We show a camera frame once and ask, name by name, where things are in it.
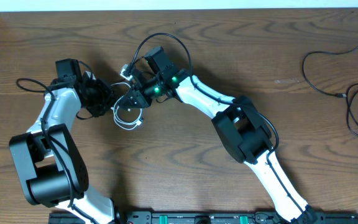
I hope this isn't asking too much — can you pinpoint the white cable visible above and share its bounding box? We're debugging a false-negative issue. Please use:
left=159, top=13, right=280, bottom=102
left=110, top=81, right=145, bottom=131

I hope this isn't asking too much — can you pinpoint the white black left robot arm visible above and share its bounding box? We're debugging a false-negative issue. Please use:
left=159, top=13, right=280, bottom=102
left=9, top=58, right=120, bottom=223

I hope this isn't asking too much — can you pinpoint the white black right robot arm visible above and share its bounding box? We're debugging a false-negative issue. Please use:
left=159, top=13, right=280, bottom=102
left=118, top=47, right=317, bottom=223

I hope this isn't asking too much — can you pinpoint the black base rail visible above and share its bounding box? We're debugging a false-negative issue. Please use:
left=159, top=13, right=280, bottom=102
left=48, top=210, right=358, bottom=224

